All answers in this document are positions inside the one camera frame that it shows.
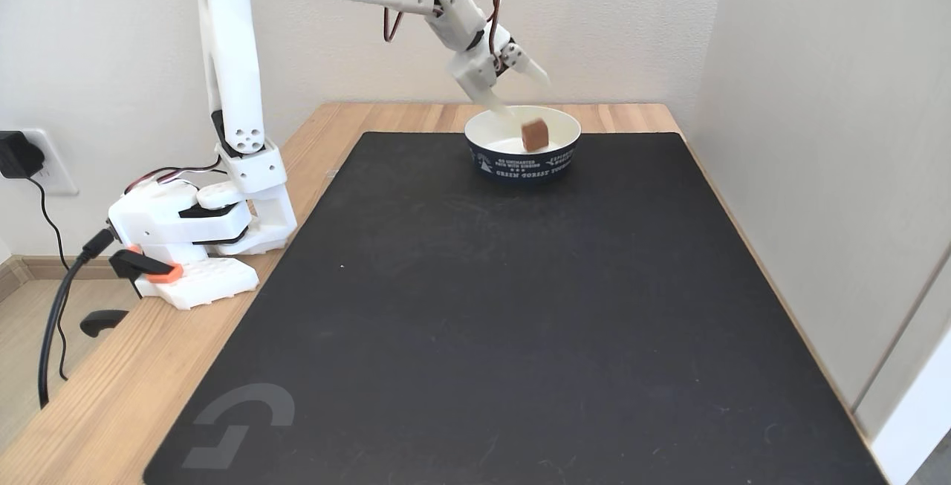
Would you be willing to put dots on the brown block toy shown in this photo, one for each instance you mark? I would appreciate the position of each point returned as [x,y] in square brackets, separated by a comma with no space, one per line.
[535,136]

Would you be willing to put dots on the white and navy paper bowl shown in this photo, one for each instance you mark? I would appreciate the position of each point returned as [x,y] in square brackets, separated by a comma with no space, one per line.
[522,162]

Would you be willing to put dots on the black desk mat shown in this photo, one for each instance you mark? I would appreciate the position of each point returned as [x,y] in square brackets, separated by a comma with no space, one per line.
[483,351]

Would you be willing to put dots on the black and orange clamp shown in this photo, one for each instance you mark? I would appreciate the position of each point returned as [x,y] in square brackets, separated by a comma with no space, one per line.
[145,266]

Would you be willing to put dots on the black power adapter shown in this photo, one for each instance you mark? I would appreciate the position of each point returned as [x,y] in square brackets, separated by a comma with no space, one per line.
[16,154]

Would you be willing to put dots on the wooden baseboard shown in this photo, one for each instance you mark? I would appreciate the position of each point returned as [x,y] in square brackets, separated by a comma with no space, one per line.
[44,268]

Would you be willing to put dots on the white wall outlet plate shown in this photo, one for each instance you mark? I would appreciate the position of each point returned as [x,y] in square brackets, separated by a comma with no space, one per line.
[59,173]

